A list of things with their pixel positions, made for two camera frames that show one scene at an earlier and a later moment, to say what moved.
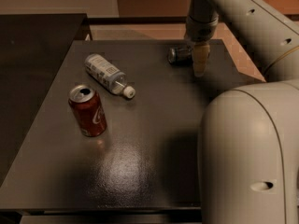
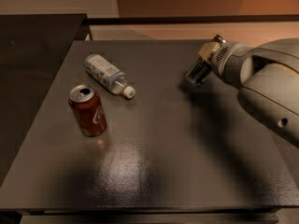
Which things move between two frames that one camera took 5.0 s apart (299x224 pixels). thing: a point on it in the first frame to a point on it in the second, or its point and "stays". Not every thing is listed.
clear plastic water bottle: [109, 76] stays
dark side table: [33, 47] stays
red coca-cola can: [89, 110] stays
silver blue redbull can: [182, 56] to [201, 67]
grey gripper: [201, 31] to [224, 61]
